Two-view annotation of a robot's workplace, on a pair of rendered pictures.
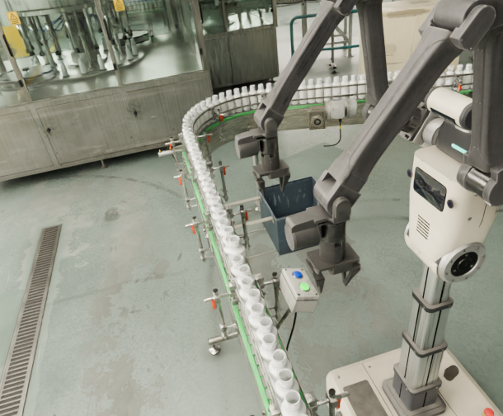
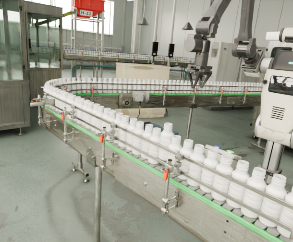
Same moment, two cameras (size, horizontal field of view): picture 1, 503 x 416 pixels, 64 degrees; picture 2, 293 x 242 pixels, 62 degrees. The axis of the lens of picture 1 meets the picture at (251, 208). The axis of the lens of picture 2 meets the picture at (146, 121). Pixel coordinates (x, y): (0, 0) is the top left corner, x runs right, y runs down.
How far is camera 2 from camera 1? 0.94 m
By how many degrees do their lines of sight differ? 34
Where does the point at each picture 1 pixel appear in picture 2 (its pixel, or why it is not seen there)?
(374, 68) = (249, 17)
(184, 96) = (6, 95)
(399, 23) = (139, 72)
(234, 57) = (32, 84)
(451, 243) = not seen: outside the picture
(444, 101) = not seen: outside the picture
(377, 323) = not seen: hidden behind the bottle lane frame
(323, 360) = not seen: outside the picture
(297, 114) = (112, 99)
